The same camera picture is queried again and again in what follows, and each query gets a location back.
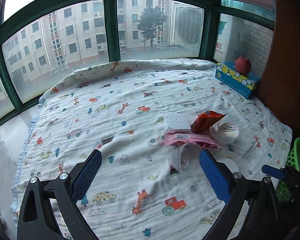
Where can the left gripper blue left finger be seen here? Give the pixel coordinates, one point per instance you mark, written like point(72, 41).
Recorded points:
point(83, 174)

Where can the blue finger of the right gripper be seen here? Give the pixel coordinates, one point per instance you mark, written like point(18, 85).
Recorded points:
point(273, 172)

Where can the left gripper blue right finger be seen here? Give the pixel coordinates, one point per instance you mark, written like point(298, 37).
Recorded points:
point(217, 180)

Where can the clear rectangular plastic container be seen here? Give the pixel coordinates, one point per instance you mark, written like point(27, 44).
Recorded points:
point(227, 158)

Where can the pink snack wrapper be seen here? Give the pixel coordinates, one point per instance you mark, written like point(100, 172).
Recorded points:
point(178, 139)

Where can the round plastic lidded cup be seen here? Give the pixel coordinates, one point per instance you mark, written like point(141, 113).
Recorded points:
point(225, 132)

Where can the orange red snack wrapper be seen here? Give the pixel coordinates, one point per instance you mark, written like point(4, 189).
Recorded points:
point(205, 120)

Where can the white tissue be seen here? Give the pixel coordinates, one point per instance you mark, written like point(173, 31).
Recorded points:
point(176, 123)

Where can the green plastic waste basket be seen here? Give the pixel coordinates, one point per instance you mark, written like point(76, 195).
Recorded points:
point(293, 160)

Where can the cartoon print bed blanket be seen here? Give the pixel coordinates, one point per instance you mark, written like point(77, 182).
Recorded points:
point(119, 108)

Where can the brown wooden wardrobe panel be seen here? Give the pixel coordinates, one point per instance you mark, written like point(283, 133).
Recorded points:
point(279, 88)

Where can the blue yellow tissue box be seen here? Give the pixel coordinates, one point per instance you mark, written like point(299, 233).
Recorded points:
point(243, 84)

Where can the red apple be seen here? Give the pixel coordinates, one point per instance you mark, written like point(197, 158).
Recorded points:
point(243, 65)

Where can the green window frame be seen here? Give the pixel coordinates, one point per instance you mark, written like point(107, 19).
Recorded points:
point(38, 8)

